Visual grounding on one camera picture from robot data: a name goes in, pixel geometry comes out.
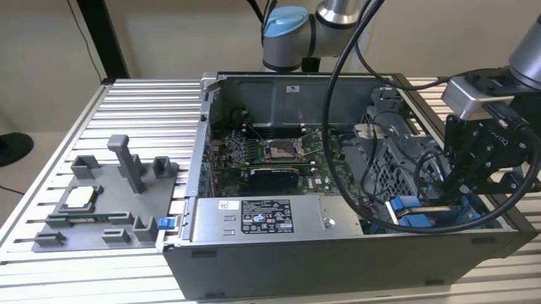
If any thin metal locking lever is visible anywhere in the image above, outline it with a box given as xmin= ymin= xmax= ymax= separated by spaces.
xmin=244 ymin=122 xmax=268 ymax=143

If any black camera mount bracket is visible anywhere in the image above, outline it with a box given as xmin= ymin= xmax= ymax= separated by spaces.
xmin=466 ymin=169 xmax=541 ymax=195

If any metal socket cover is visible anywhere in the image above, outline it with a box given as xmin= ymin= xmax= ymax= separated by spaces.
xmin=295 ymin=131 xmax=329 ymax=153

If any small black graphics card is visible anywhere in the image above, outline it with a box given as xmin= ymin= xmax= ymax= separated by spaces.
xmin=240 ymin=167 xmax=301 ymax=191

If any thin black case wire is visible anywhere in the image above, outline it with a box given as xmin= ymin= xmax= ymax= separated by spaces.
xmin=361 ymin=110 xmax=401 ymax=194

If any thin black wall cable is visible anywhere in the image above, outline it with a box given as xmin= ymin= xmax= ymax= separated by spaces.
xmin=67 ymin=0 xmax=107 ymax=85

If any silver power supply unit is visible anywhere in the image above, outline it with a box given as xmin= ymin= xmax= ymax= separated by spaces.
xmin=187 ymin=195 xmax=365 ymax=242

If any black frame post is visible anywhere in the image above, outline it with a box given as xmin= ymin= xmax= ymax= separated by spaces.
xmin=77 ymin=0 xmax=130 ymax=80

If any green motherboard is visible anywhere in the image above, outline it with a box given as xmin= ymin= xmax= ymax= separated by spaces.
xmin=208 ymin=125 xmax=365 ymax=199

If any silver CPU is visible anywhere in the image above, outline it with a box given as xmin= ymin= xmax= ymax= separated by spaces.
xmin=63 ymin=186 xmax=96 ymax=208

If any black camera cable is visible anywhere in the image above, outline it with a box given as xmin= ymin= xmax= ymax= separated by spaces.
xmin=357 ymin=0 xmax=450 ymax=93

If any dark grey PC case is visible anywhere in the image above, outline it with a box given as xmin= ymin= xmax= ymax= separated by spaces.
xmin=162 ymin=71 xmax=537 ymax=300

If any green RAM stick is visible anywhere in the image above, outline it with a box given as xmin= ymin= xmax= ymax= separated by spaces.
xmin=48 ymin=212 xmax=128 ymax=223

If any CPU socket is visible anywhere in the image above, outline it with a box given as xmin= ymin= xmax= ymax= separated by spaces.
xmin=262 ymin=137 xmax=310 ymax=163

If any grey parts rack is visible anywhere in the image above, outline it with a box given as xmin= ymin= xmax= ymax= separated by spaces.
xmin=31 ymin=134 xmax=180 ymax=254

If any black arm base cable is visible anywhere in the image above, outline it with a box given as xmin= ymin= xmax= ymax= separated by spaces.
xmin=247 ymin=0 xmax=278 ymax=23

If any thick black gripper cable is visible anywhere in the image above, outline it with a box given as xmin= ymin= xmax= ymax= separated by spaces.
xmin=321 ymin=0 xmax=534 ymax=235

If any grey metal disk bay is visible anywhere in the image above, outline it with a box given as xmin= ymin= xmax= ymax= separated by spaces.
xmin=341 ymin=106 xmax=443 ymax=200

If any black disk wire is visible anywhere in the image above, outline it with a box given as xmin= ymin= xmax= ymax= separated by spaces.
xmin=413 ymin=148 xmax=450 ymax=204

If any round black stand foot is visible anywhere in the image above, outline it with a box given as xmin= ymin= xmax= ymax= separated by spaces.
xmin=0 ymin=132 xmax=35 ymax=167

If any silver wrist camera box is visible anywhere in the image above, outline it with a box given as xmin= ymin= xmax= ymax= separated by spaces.
xmin=441 ymin=75 xmax=514 ymax=122

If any hard disk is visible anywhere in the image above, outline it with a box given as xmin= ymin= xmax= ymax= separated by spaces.
xmin=386 ymin=194 xmax=485 ymax=229

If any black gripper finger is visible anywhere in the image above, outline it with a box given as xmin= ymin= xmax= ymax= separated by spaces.
xmin=441 ymin=166 xmax=488 ymax=201

